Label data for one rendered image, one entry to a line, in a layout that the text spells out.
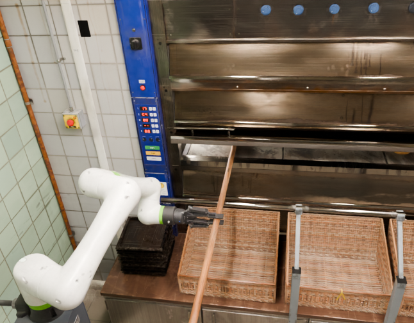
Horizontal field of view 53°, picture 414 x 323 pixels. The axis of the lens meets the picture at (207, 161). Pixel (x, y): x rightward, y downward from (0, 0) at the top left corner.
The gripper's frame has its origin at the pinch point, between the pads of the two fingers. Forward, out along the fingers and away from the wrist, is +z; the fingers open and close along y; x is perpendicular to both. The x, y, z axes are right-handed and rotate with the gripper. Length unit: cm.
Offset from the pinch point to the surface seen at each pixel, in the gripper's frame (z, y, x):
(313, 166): 47, 2, -52
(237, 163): 4, 1, -52
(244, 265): 10, 60, -27
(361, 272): 79, 60, -30
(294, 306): 40, 49, 8
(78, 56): -80, -64, -49
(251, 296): 17, 58, -3
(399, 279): 87, 24, 6
